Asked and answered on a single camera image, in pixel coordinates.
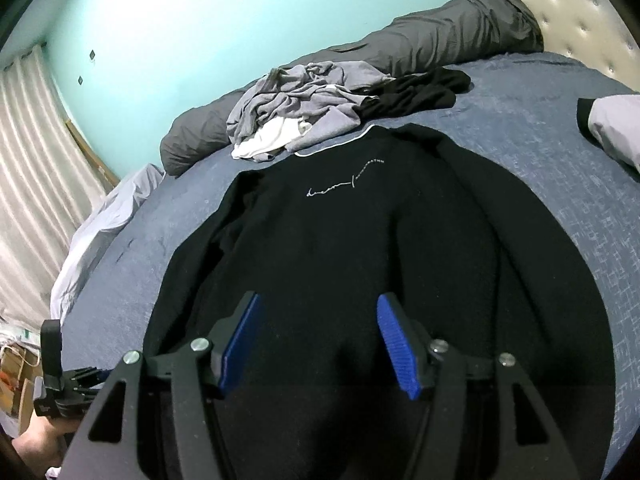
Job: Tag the crumpled black garment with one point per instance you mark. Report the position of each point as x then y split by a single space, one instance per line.
420 90

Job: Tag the crumpled white garment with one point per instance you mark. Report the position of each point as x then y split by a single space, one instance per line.
265 137

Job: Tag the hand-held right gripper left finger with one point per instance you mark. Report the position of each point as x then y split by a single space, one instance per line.
242 340

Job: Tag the bed with blue sheet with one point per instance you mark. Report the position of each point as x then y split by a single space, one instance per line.
540 125

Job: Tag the black sweater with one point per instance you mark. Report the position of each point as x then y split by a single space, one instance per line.
325 240

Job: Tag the folded light grey garment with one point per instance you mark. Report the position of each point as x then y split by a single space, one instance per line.
615 125

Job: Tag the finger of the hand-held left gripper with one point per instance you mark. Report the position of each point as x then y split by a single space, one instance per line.
51 345

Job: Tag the crumpled grey garment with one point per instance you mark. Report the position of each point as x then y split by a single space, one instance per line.
300 95

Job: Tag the person's left forearm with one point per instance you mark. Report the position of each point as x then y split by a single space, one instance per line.
35 442

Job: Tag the wooden window frame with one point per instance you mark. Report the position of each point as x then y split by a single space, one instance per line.
82 145

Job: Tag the white crumpled cloth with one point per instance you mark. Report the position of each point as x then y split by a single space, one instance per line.
100 230

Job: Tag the brown paper bag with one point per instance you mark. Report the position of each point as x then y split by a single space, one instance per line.
20 365

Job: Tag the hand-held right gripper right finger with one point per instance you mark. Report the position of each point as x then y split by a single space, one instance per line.
395 345

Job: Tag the white tufted headboard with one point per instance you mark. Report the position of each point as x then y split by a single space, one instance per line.
575 10

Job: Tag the striped beige curtain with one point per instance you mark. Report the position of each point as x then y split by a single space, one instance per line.
35 160

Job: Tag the dark grey rolled duvet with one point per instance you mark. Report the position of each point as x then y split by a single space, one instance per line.
425 35

